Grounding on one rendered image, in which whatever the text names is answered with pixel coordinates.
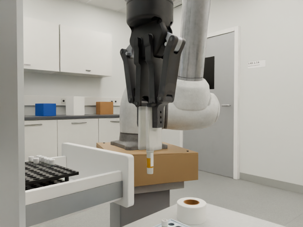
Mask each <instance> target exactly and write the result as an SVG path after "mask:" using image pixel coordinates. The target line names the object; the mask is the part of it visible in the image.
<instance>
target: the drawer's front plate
mask: <svg viewBox="0 0 303 227"><path fill-rule="evenodd" d="M61 149H62V156H66V167H67V168H70V169H72V170H75V171H78V172H79V175H75V176H70V177H69V178H71V179H74V180H76V179H80V178H85V177H90V176H95V175H99V174H103V173H108V172H113V171H117V170H120V171H122V181H123V197H122V199H121V200H118V201H115V202H114V203H116V204H119V205H121V206H124V207H126V208H127V207H130V206H133V205H134V157H133V155H131V154H125V153H120V152H115V151H111V150H104V149H99V148H95V147H89V146H85V145H78V144H74V143H68V142H67V143H62V145H61Z"/></svg>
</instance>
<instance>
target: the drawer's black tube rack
mask: <svg viewBox="0 0 303 227"><path fill-rule="evenodd" d="M69 177H70V173H68V172H65V171H62V170H59V169H57V168H54V167H51V166H48V165H45V164H43V163H38V164H34V163H33V162H28V161H27V162H25V190H31V189H35V188H39V187H44V186H49V185H54V184H58V183H62V182H67V181H69ZM62 178H64V180H63V179H62Z"/></svg>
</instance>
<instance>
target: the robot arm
mask: <svg viewBox="0 0 303 227"><path fill-rule="evenodd" d="M125 1H126V2H127V3H126V22H127V25H128V26H129V27H130V29H131V37H130V40H129V42H130V44H129V46H128V47H127V48H126V49H121V50H120V55H121V58H122V60H123V63H124V73H125V80H126V88H125V90H124V92H123V95H122V99H121V103H120V113H119V124H120V135H119V140H116V141H111V142H110V145H114V146H117V147H120V148H123V149H125V150H146V151H154V150H161V149H167V148H168V145H166V144H163V143H162V129H171V130H182V131H188V130H199V129H203V128H206V127H209V126H212V125H213V124H214V123H215V122H216V121H217V120H218V117H219V114H220V103H219V101H218V98H217V97H216V96H215V94H213V93H210V89H209V84H208V83H207V81H206V80H205V79H204V78H203V73H204V63H205V53H206V44H207V30H208V20H209V14H210V5H211V0H182V14H181V29H180V37H179V36H175V35H173V32H172V29H171V26H172V24H173V2H174V1H175V0H125Z"/></svg>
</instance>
